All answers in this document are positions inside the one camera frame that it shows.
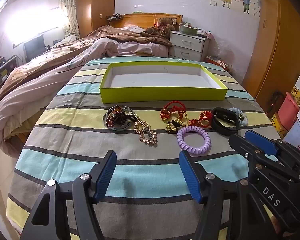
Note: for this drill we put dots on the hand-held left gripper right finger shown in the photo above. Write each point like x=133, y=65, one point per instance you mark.
x=190, y=177

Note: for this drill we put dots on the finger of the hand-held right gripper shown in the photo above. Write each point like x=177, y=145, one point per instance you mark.
x=261, y=142
x=242, y=146

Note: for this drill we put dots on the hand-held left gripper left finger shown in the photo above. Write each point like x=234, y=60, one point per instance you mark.
x=105, y=175

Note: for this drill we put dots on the black wristband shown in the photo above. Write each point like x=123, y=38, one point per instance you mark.
x=218, y=125

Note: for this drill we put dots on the lime green cardboard box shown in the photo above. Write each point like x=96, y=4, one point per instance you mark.
x=160, y=80

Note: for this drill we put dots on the yellow patterned bag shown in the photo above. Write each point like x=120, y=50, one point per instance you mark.
x=278, y=126

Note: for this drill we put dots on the pink box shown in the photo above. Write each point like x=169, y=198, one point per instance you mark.
x=288, y=110

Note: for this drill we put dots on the striped tablecloth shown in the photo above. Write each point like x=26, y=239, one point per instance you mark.
x=145, y=155

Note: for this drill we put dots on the pile of books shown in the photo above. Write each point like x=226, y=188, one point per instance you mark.
x=218, y=62

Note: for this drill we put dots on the wooden closet door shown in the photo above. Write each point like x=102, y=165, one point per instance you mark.
x=277, y=42

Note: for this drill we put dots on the pink and brown duvet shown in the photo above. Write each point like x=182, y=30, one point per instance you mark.
x=52, y=75

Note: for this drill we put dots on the white drawer nightstand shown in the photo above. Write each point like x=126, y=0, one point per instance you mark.
x=187, y=43

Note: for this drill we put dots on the green basin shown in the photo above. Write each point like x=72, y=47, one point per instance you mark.
x=188, y=29

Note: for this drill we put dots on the brown teddy bear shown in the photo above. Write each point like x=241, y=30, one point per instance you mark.
x=165, y=28

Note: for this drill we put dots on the cluttered low shelf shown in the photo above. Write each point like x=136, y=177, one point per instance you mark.
x=2, y=72

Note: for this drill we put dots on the black office chair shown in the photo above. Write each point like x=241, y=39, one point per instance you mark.
x=35, y=46

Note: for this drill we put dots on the power strip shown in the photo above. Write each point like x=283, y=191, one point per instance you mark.
x=115, y=17

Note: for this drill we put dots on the wooden headboard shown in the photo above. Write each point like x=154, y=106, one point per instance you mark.
x=140, y=20

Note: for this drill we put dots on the floral curtain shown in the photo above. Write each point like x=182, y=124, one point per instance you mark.
x=70, y=12

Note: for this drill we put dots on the wooden wardrobe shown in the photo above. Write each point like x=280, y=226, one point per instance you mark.
x=100, y=5

